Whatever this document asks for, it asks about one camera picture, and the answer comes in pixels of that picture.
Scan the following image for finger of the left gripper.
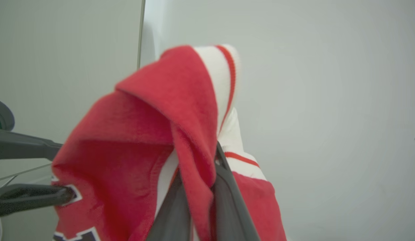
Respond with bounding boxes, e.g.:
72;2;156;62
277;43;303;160
0;183;76;219
0;129;63;162

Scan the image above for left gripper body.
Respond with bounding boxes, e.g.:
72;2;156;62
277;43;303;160
0;98;15;131

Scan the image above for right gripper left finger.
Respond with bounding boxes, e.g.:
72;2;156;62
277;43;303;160
146;169;192;241

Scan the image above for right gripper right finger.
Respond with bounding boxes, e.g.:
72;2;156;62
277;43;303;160
211;141;261;241

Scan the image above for red basketball jersey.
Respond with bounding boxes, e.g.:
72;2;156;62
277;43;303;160
51;44;288;241

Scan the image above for white partition panel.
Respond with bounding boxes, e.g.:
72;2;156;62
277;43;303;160
0;0;143;183

